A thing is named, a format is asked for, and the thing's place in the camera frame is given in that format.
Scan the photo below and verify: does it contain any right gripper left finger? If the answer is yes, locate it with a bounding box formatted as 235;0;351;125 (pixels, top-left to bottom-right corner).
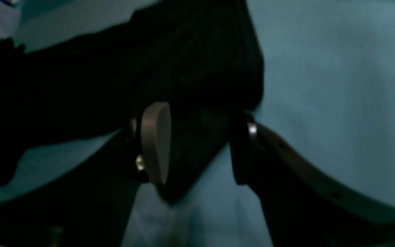
0;102;171;247

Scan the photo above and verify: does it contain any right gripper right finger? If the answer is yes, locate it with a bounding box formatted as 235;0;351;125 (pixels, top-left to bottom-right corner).
230;114;395;247

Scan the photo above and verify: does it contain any black t-shirt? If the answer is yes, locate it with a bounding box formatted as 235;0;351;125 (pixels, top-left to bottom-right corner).
0;0;264;204

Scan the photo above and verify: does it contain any blue table cloth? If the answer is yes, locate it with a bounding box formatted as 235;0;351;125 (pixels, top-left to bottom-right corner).
7;0;395;247

